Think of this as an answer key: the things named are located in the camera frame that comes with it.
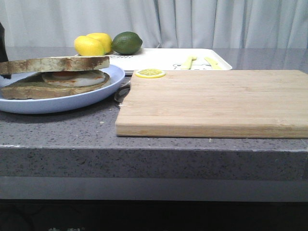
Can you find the white bear tray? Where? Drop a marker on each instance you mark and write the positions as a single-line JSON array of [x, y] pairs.
[[166, 59]]

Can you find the light blue round plate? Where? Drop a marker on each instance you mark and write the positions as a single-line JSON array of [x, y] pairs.
[[67, 103]]

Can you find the wooden cutting board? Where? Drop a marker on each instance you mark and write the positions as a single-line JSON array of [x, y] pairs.
[[217, 104]]

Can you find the front yellow lemon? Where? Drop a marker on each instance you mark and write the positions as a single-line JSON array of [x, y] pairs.
[[87, 46]]

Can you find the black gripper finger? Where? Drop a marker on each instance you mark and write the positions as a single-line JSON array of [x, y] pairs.
[[3, 53]]

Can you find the yellow lemon slice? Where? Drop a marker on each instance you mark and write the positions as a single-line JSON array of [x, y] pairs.
[[150, 73]]

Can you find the rear yellow lemon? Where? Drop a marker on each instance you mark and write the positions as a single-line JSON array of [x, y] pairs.
[[105, 39]]

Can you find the fried egg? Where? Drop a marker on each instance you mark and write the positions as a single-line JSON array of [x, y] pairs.
[[74, 78]]

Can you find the bread slice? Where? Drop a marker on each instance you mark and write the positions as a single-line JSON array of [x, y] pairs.
[[34, 87], [55, 64]]

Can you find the green lime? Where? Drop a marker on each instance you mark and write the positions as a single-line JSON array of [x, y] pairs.
[[127, 43]]

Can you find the white curtain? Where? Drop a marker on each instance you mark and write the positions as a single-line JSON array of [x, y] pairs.
[[159, 23]]

